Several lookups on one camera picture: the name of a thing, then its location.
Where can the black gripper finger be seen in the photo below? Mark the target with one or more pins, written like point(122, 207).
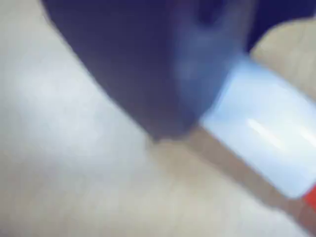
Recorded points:
point(128, 56)
point(281, 12)

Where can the white marker pen red cap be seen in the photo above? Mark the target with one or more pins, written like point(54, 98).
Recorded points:
point(266, 123)

